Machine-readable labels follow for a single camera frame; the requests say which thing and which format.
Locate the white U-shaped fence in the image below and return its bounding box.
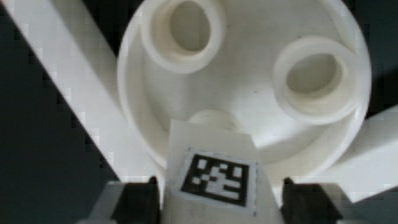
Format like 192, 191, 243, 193
0, 0, 398, 201

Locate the white stool leg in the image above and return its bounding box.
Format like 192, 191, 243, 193
161, 110, 284, 224

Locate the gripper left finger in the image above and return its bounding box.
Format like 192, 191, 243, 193
76, 177, 160, 224

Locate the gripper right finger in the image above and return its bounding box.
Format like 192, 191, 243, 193
280, 178, 371, 224

